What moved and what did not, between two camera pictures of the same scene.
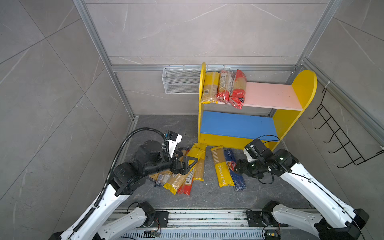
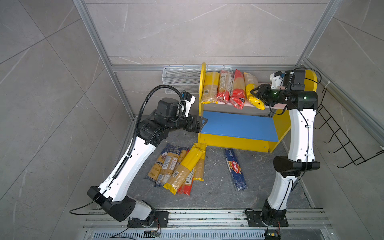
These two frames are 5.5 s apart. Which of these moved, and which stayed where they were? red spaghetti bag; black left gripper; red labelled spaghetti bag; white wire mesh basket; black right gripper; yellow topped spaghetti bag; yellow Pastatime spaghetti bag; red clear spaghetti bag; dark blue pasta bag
Moved: black left gripper; yellow Pastatime spaghetti bag; black right gripper
Stayed: red labelled spaghetti bag; dark blue pasta bag; red clear spaghetti bag; red spaghetti bag; white wire mesh basket; yellow topped spaghetti bag
